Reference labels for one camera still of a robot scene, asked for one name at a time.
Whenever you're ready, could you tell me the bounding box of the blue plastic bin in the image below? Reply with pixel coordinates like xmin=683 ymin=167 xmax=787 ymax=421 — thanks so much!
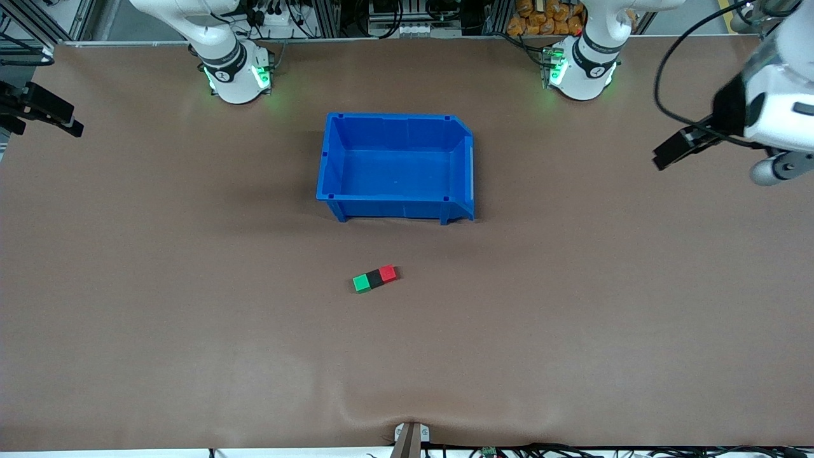
xmin=316 ymin=113 xmax=476 ymax=226

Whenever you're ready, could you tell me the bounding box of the brown table mat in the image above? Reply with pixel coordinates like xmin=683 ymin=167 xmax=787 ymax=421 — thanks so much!
xmin=0 ymin=35 xmax=814 ymax=452

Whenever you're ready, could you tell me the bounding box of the aluminium frame post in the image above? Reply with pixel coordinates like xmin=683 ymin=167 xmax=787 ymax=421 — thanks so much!
xmin=310 ymin=0 xmax=341 ymax=38
xmin=483 ymin=0 xmax=514 ymax=36

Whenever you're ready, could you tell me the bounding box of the white power strip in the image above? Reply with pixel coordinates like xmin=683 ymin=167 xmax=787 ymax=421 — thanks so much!
xmin=245 ymin=5 xmax=306 ymax=40

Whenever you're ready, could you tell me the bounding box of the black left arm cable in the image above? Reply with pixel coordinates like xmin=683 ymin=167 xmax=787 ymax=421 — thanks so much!
xmin=654 ymin=0 xmax=767 ymax=148

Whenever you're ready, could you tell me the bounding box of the black cable bundle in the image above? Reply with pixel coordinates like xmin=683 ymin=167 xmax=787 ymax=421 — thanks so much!
xmin=423 ymin=443 xmax=814 ymax=458

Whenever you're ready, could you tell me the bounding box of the white terminal block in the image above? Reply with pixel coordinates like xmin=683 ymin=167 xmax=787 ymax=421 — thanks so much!
xmin=369 ymin=23 xmax=462 ymax=38

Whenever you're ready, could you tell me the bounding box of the silver table edge rail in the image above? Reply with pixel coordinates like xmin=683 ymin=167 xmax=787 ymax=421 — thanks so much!
xmin=54 ymin=36 xmax=548 ymax=46

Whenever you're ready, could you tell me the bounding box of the aluminium frame rail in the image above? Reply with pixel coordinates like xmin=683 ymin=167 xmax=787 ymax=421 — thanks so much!
xmin=0 ymin=0 xmax=96 ymax=49

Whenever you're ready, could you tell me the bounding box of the metal clamp bracket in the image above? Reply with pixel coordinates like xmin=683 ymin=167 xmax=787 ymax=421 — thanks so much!
xmin=393 ymin=422 xmax=431 ymax=458

